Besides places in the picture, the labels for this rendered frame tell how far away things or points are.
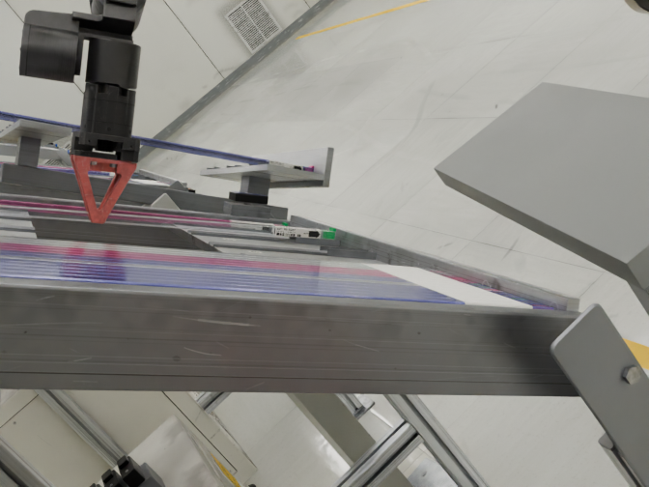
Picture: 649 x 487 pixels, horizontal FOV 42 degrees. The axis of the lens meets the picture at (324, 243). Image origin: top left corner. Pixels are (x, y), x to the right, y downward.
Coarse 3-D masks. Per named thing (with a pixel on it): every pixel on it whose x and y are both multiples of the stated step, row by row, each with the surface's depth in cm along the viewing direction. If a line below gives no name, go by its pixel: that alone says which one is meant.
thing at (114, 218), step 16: (0, 208) 92; (16, 208) 93; (32, 208) 93; (48, 208) 95; (128, 224) 97; (144, 224) 98; (160, 224) 99; (176, 224) 99; (192, 224) 100; (208, 224) 101; (224, 224) 101; (240, 224) 102; (256, 224) 104
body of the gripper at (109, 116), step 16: (96, 96) 93; (112, 96) 93; (128, 96) 94; (96, 112) 93; (112, 112) 93; (128, 112) 94; (80, 128) 94; (96, 128) 93; (112, 128) 93; (128, 128) 95; (96, 144) 91; (112, 144) 96; (128, 144) 92
